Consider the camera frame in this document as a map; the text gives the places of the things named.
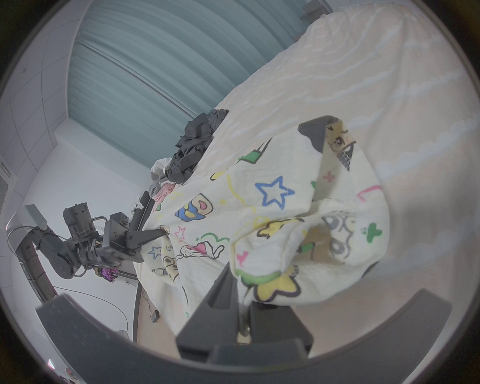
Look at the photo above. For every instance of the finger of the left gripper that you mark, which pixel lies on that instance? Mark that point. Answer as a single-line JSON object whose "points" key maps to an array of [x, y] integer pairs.
{"points": [[144, 237]]}

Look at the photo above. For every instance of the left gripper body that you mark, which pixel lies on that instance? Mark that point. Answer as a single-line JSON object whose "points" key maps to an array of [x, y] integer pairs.
{"points": [[114, 242]]}

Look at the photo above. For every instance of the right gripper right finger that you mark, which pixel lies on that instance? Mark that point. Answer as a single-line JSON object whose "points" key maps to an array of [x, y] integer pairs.
{"points": [[279, 326]]}

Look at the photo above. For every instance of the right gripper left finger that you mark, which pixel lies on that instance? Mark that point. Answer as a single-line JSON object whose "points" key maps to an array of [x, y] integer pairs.
{"points": [[213, 318]]}

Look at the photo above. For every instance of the white printed pyjama top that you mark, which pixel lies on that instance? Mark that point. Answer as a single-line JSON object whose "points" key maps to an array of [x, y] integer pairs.
{"points": [[285, 210]]}

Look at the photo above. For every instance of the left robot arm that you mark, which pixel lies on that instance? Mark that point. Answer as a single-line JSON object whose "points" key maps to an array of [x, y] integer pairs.
{"points": [[56, 243]]}

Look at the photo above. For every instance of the black chest of drawers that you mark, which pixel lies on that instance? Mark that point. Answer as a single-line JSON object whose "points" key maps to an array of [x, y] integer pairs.
{"points": [[141, 212]]}

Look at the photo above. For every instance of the pink garment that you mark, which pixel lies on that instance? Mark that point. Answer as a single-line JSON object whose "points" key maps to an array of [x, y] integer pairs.
{"points": [[165, 193]]}

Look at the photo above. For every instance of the white garment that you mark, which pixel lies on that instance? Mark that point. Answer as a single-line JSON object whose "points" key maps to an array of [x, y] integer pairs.
{"points": [[160, 167]]}

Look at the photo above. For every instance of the black garment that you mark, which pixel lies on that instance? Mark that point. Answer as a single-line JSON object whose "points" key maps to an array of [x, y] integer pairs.
{"points": [[193, 150]]}

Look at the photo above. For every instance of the dark grey garment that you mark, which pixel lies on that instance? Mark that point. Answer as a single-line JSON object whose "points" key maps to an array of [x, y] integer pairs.
{"points": [[219, 117]]}

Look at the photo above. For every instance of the blue-green curtain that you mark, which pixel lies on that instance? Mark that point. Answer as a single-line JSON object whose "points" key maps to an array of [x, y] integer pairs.
{"points": [[168, 67]]}

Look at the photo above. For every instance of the bed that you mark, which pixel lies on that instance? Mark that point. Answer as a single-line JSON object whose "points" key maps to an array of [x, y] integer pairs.
{"points": [[393, 112]]}

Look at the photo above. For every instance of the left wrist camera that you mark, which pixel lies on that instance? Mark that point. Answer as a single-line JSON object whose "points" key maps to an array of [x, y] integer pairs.
{"points": [[119, 218]]}

